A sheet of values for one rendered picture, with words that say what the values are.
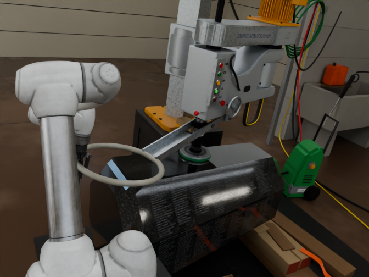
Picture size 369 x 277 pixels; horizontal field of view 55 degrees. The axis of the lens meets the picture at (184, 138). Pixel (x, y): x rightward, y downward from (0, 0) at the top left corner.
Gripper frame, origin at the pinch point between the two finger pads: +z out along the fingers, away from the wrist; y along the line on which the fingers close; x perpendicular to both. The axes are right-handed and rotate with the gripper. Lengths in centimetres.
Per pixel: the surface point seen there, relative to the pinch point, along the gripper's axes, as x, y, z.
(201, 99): 8, 74, -45
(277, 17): 22, 131, -103
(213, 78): 0, 73, -60
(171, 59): 88, 99, -55
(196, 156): 9, 83, -6
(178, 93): 86, 111, -28
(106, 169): 23.7, 28.5, 8.4
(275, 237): -22, 154, 49
